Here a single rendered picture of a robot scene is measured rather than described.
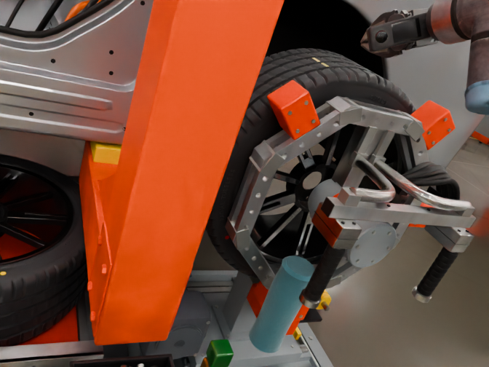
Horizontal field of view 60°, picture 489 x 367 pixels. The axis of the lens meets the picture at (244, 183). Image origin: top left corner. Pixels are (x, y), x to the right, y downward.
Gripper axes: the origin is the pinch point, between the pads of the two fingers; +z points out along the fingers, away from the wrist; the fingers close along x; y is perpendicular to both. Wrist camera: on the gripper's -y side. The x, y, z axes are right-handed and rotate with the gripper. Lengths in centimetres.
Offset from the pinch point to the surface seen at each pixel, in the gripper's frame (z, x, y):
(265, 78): 15.5, -3.4, -17.6
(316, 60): 12.5, -1.3, -4.2
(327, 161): 14.5, -27.3, -3.8
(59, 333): 48, -61, -78
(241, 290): 45, -68, -23
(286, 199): 19.9, -35.4, -15.1
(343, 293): 97, -117, 53
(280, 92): 2.0, -7.4, -22.2
